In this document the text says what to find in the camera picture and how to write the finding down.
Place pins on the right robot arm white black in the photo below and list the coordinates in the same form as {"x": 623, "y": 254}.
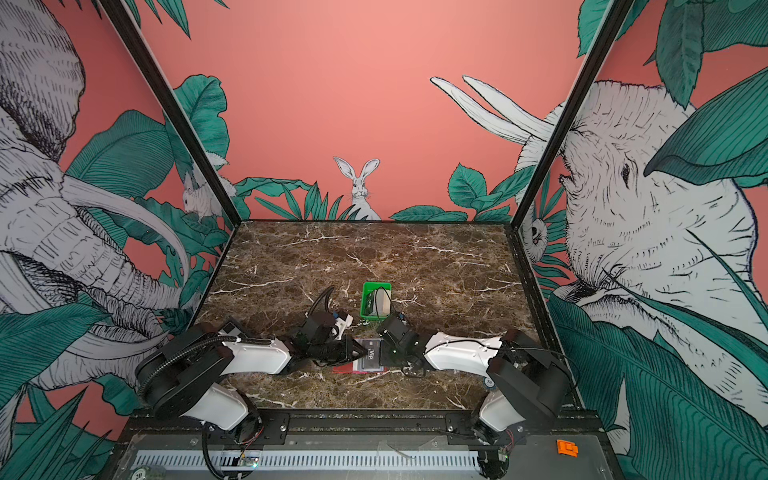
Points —
{"x": 529, "y": 382}

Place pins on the stack of credit cards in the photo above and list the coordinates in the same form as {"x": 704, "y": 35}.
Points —
{"x": 380, "y": 303}

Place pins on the right black frame post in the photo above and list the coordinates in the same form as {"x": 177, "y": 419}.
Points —
{"x": 612, "y": 22}

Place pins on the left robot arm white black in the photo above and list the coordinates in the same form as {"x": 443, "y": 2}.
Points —
{"x": 183, "y": 379}

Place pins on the black frame post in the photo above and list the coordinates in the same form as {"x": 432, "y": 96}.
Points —
{"x": 612, "y": 22}
{"x": 124, "y": 24}

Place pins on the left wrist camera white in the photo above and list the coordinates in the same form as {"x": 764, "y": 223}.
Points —
{"x": 342, "y": 321}

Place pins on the left black frame post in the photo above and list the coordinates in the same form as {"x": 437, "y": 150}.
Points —
{"x": 124, "y": 24}

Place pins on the white slotted cable duct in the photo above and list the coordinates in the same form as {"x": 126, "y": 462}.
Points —
{"x": 360, "y": 460}

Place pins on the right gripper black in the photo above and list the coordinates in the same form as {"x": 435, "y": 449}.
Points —
{"x": 384, "y": 354}

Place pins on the orange connector block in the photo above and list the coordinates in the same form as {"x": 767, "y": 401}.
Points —
{"x": 567, "y": 448}

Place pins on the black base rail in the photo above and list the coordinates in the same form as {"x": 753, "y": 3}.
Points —
{"x": 279, "y": 424}

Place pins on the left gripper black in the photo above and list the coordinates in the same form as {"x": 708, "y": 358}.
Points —
{"x": 349, "y": 347}

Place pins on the black VIP credit card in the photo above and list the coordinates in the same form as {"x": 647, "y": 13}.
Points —
{"x": 370, "y": 362}

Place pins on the green plastic tray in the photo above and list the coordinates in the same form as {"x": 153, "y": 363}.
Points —
{"x": 368, "y": 288}

